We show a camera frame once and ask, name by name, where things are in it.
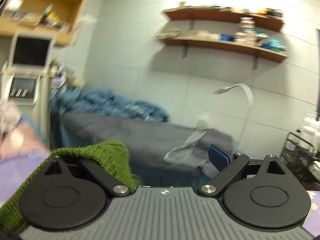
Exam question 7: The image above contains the green knit sweater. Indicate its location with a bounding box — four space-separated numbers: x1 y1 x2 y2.
1 140 140 233

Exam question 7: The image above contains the pink grey clothes pile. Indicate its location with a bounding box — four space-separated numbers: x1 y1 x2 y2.
0 99 21 140

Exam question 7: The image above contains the grey white garment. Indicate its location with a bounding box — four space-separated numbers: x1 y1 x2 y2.
163 120 219 179

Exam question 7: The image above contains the white gooseneck lamp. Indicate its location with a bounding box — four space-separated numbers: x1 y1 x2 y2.
213 83 254 153

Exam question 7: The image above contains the dark grey blanket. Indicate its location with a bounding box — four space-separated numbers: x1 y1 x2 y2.
57 110 235 181

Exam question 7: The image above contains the blue fuzzy blanket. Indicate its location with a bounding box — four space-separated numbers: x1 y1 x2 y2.
50 89 170 122

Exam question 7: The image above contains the white control panel cabinet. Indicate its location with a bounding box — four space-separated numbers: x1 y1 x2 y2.
1 68 51 141

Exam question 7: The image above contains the purple floral bed sheet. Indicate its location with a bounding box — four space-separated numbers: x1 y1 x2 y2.
0 122 54 207

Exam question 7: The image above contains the white monitor device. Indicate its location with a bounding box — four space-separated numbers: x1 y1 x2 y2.
7 31 56 72

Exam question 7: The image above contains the black wire rack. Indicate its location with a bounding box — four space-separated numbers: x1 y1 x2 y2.
280 129 319 191

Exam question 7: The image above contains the lower wooden wall shelf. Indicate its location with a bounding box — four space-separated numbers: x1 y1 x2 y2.
156 29 289 69

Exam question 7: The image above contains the wooden wall shelf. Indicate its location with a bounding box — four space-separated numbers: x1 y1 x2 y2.
162 5 284 33
156 29 289 69

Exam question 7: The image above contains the upper wooden wall shelf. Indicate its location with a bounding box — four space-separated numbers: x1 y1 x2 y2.
162 5 284 33

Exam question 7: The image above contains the wooden wall cabinet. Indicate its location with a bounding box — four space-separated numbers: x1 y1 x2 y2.
1 0 86 46

